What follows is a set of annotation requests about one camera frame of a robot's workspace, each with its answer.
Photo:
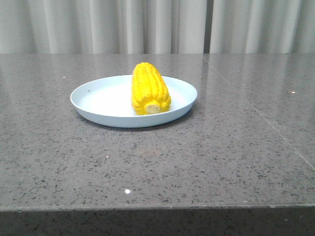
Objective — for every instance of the yellow corn cob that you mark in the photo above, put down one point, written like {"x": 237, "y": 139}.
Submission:
{"x": 149, "y": 93}

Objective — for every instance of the light blue round plate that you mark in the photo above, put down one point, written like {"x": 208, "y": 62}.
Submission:
{"x": 107, "y": 101}

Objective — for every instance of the white pleated curtain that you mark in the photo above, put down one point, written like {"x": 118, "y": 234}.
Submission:
{"x": 157, "y": 26}

